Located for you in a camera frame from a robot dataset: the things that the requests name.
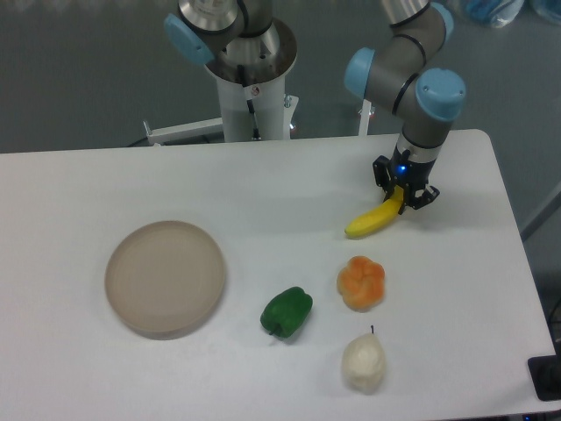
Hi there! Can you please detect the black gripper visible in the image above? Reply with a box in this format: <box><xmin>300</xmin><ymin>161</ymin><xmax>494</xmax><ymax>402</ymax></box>
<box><xmin>373</xmin><ymin>147</ymin><xmax>440</xmax><ymax>215</ymax></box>

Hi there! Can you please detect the yellow banana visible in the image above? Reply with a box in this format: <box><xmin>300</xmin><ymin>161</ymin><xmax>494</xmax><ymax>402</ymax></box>
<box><xmin>344</xmin><ymin>187</ymin><xmax>404</xmax><ymax>239</ymax></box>

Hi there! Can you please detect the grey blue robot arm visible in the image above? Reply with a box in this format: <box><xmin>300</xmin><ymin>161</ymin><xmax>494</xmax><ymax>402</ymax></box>
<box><xmin>164</xmin><ymin>1</ymin><xmax>466</xmax><ymax>209</ymax></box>

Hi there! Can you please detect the green bell pepper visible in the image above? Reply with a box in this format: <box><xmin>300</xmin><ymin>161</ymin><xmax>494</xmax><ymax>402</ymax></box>
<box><xmin>259</xmin><ymin>287</ymin><xmax>313</xmax><ymax>339</ymax></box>

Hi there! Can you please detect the white pear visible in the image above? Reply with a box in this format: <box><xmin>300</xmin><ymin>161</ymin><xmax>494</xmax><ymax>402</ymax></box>
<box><xmin>341</xmin><ymin>325</ymin><xmax>387</xmax><ymax>395</ymax></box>

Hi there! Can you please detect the blue plastic bag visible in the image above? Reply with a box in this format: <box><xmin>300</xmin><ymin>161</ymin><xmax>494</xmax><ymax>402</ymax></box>
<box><xmin>448</xmin><ymin>0</ymin><xmax>524</xmax><ymax>29</ymax></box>

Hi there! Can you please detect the black device at table edge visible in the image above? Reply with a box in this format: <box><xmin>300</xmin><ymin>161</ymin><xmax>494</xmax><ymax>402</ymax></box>
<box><xmin>528</xmin><ymin>355</ymin><xmax>560</xmax><ymax>402</ymax></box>

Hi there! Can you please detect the beige round plate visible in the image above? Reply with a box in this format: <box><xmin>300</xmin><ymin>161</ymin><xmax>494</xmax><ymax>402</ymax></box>
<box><xmin>104</xmin><ymin>221</ymin><xmax>226</xmax><ymax>340</ymax></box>

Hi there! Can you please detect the white right support bracket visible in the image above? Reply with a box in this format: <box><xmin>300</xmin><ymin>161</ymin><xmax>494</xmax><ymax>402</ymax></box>
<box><xmin>358</xmin><ymin>99</ymin><xmax>376</xmax><ymax>137</ymax></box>

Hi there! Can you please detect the white support bracket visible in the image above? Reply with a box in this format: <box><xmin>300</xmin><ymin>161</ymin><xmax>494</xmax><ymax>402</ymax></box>
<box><xmin>358</xmin><ymin>99</ymin><xmax>376</xmax><ymax>137</ymax></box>
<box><xmin>143</xmin><ymin>118</ymin><xmax>223</xmax><ymax>146</ymax></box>

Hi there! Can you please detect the black pedestal cable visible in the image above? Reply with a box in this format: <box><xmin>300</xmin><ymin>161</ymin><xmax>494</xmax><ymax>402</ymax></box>
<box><xmin>237</xmin><ymin>63</ymin><xmax>262</xmax><ymax>141</ymax></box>

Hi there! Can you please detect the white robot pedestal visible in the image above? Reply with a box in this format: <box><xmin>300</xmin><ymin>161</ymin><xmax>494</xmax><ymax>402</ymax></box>
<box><xmin>206</xmin><ymin>18</ymin><xmax>297</xmax><ymax>142</ymax></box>

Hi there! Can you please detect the white left support bracket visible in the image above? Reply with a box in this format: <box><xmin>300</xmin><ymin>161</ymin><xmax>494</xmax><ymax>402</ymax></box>
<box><xmin>143</xmin><ymin>118</ymin><xmax>223</xmax><ymax>146</ymax></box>

